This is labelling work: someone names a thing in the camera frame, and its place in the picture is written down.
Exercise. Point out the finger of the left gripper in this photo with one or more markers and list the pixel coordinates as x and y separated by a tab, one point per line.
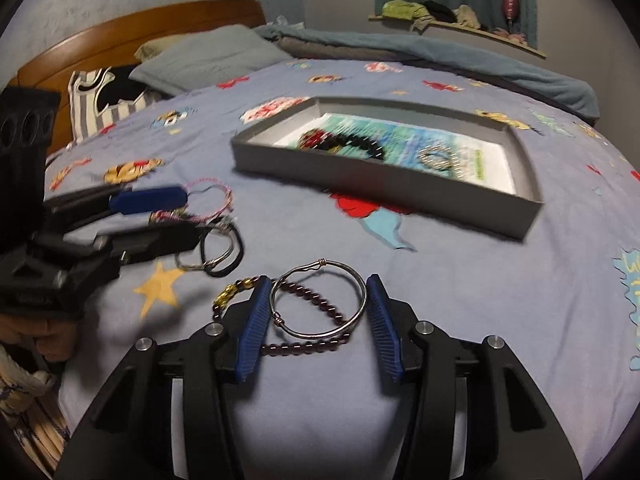
146	243
135	200

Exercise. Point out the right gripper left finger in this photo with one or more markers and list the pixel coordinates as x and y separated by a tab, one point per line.
126	431

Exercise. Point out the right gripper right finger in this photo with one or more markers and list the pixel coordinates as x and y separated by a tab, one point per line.
511	431

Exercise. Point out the thin silver bangle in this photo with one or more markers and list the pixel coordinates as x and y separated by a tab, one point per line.
342	325

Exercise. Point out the person's left hand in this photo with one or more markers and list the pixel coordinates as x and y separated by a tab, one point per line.
55	340

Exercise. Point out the striped black white pillow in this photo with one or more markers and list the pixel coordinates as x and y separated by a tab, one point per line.
100	98

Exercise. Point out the cartoon print blue bedsheet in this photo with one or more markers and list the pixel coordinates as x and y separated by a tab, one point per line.
561	299

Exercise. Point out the olive pillow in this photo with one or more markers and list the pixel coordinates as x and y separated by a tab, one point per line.
157	46

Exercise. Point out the wooden headboard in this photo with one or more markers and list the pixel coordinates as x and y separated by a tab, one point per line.
114	43

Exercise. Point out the grey-blue pillow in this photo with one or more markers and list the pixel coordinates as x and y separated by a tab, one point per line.
208	58

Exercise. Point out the grey blanket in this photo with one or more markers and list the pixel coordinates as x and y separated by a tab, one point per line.
300	48

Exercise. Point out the grey shallow cardboard box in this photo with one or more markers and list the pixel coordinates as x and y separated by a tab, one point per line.
472	205

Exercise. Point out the printed paper sheet in box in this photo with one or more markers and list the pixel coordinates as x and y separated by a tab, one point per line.
434	151

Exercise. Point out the wooden window sill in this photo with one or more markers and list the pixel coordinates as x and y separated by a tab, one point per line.
457	33

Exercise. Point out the teal folded blanket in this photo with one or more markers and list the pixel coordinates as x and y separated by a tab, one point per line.
566	93

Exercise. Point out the green cloth on sill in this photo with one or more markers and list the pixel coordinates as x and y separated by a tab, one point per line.
401	10

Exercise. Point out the black clothing on sill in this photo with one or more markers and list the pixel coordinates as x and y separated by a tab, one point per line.
440	12

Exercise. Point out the beige cloth on sill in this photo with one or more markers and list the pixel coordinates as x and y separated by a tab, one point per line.
466	17

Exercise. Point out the pink balloon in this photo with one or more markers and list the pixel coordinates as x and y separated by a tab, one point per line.
510	11

